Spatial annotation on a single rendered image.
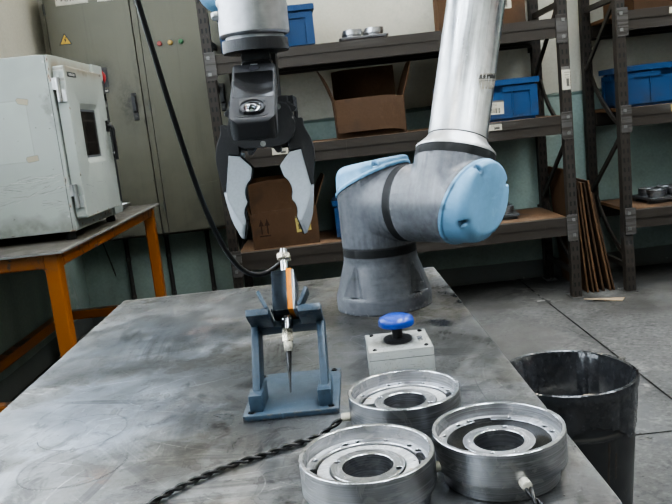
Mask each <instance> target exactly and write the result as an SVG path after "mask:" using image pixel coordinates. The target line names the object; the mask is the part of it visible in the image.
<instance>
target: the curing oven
mask: <svg viewBox="0 0 672 504"><path fill-rule="evenodd" d="M116 159H119V155H118V148H117V141H116V134H115V129H114V127H113V126H112V124H111V122H110V118H109V112H108V103H107V97H106V92H105V86H104V81H103V77H102V70H101V67H100V66H96V65H92V64H90V65H88V64H84V63H80V62H76V61H73V60H69V59H65V58H61V57H57V56H53V55H32V56H21V57H12V58H2V59H0V239H9V238H18V237H27V236H36V235H45V234H54V233H63V232H66V240H73V239H77V235H76V232H75V231H77V230H80V229H82V228H84V227H87V226H89V225H91V224H93V223H96V222H98V221H100V220H102V219H105V218H106V221H107V222H109V221H115V220H116V219H115V216H114V215H116V214H118V213H120V212H122V211H124V210H123V204H122V195H121V188H120V182H119V175H118V169H117V163H116Z"/></svg>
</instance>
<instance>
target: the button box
mask: <svg viewBox="0 0 672 504"><path fill-rule="evenodd" d="M402 332H403V337H402V338H398V339H395V338H392V332H391V333H382V334H373V335H365V339H366V349H367V358H368V368H369V375H370V376H372V375H375V374H379V373H383V372H389V371H395V370H406V369H423V370H433V371H436V368H435V357H434V346H433V344H432V343H431V341H430V339H429V337H428V335H427V333H426V331H425V329H418V330H409V331H402Z"/></svg>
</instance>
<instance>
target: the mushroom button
mask: <svg viewBox="0 0 672 504"><path fill-rule="evenodd" d="M413 324H414V318H413V316H412V315H411V314H408V313H404V312H394V313H389V314H386V315H384V316H382V317H380V318H379V321H378V325H379V327H380V328H382V329H386V330H392V338H395V339H398V338H402V337H403V332H402V329H404V328H408V327H410V326H412V325H413Z"/></svg>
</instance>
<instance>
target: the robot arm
mask: <svg viewBox="0 0 672 504"><path fill-rule="evenodd" d="M200 1H201V3H202V4H203V5H204V6H205V7H206V8H207V9H208V10H210V11H211V12H212V13H211V18H212V20H213V21H218V26H219V35H220V38H221V39H222V40H225V41H224V42H222V50H223V56H230V57H240V56H241V59H242V63H241V65H235V66H234V67H233V70H232V83H231V95H230V101H228V107H229V109H228V110H227V111H226V112H225V113H224V115H225V116H226V117H228V118H229V119H228V125H220V137H219V140H218V143H217V147H216V165H217V170H218V174H219V177H220V181H221V185H222V189H223V192H224V195H225V199H226V203H227V206H228V209H229V213H230V216H231V219H232V221H233V224H234V226H235V228H236V230H237V231H238V233H239V235H240V236H241V238H242V239H247V233H248V223H249V220H248V217H247V207H248V204H249V197H248V193H247V189H248V184H249V183H250V182H251V180H252V178H253V172H254V167H253V166H252V165H251V164H250V163H249V162H248V161H247V160H246V159H245V153H241V152H245V151H247V154H248V155H253V154H254V152H255V151H256V149H257V148H266V147H273V148H274V150H275V151H276V152H277V153H280V152H282V148H287V147H289V153H288V154H287V156H286V157H285V158H284V160H283V161H282V163H281V164H280V168H281V171H282V173H283V176H284V177H285V178H286V179H287V180H288V181H289V182H290V185H291V187H292V200H293V201H294V203H295V204H296V206H297V220H298V222H299V225H300V227H301V230H302V232H303V234H306V233H307V232H308V229H309V226H310V223H311V220H312V215H313V204H314V165H315V150H314V145H313V141H312V139H311V136H310V135H309V133H308V132H307V130H306V128H305V126H304V123H303V118H302V117H300V118H298V108H297V99H296V97H295V96H293V95H288V96H287V95H282V96H281V87H280V77H279V68H278V58H277V53H280V52H284V51H287V50H289V44H288V37H286V36H285V35H286V34H288V33H289V21H288V11H287V1H286V0H200ZM505 1H506V0H447V1H446V8H445V16H444V23H443V30H442V37H441V44H440V52H439V59H438V66H437V73H436V81H435V88H434V95H433V102H432V110H431V117H430V124H429V131H428V135H427V137H426V138H424V139H423V140H422V141H420V142H419V143H418V144H417V145H416V149H415V156H414V163H413V164H410V160H409V159H408V156H407V155H405V154H402V155H396V156H390V157H385V158H380V159H376V160H371V161H366V162H361V163H357V164H353V165H349V166H345V167H343V168H341V169H340V170H339V171H338V172H337V175H336V191H337V192H336V194H335V195H336V198H337V201H338V210H339V220H340V229H341V238H342V247H343V257H344V264H343V269H342V273H341V278H340V283H339V288H338V293H337V304H338V310H339V311H340V312H341V313H343V314H347V315H352V316H361V317H378V316H384V315H386V314H389V313H394V312H404V313H408V312H412V311H416V310H419V309H422V308H424V307H426V306H428V305H430V304H431V303H432V301H433V299H432V289H431V285H430V283H429V280H428V278H427V276H426V273H425V271H424V269H423V266H422V264H421V262H420V259H419V257H418V254H417V247H416V242H437V243H449V244H454V245H457V244H462V243H476V242H480V241H483V240H485V239H487V238H488V237H489V236H490V235H491V234H492V233H493V232H495V230H496V229H497V228H498V226H499V225H500V223H501V221H502V219H503V217H504V214H505V211H506V208H507V203H508V194H509V187H508V184H506V181H507V176H506V173H505V171H504V169H503V167H502V166H501V165H500V164H499V163H498V162H496V152H495V151H494V150H493V149H492V147H491V146H490V145H489V144H488V142H487V140H488V132H489V124H490V117H491V109H492V101H493V94H494V86H495V78H496V70H497V63H498V55H499V47H500V40H501V32H502V24H503V16H504V9H505ZM293 111H294V114H293Z"/></svg>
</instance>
